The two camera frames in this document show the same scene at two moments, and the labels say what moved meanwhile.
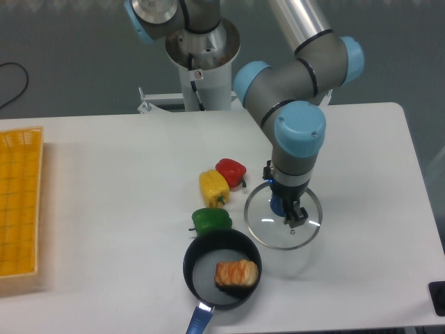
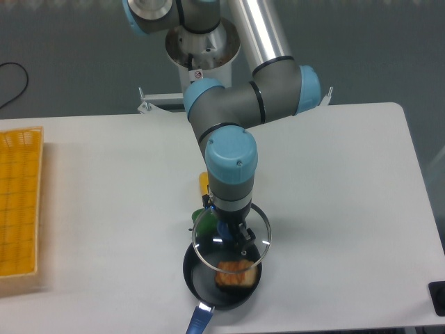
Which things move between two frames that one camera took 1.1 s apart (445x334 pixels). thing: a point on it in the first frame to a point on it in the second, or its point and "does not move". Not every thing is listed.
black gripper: (295, 215) to (234, 219)
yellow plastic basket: (21, 163) does not move
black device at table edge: (437, 290) does not move
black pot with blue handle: (222, 268) does not move
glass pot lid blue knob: (264, 217) to (223, 254)
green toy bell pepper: (209, 220) does not move
